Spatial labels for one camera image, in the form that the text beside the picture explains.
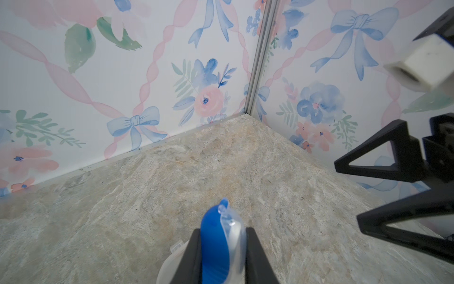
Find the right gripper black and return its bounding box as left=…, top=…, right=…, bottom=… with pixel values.
left=334, top=112, right=454, bottom=264

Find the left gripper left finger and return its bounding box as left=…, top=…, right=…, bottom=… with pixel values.
left=170, top=228, right=202, bottom=284

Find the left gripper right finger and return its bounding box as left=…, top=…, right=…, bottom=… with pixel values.
left=245, top=227, right=279, bottom=284

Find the blue toothbrush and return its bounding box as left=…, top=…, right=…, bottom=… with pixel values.
left=201, top=199, right=247, bottom=284

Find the clear plastic container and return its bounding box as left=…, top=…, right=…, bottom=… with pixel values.
left=156, top=240, right=188, bottom=284

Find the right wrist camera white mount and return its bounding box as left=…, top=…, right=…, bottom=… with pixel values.
left=384, top=6, right=454, bottom=93

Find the right corner aluminium post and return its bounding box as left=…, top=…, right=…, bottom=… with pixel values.
left=244, top=0, right=280, bottom=116

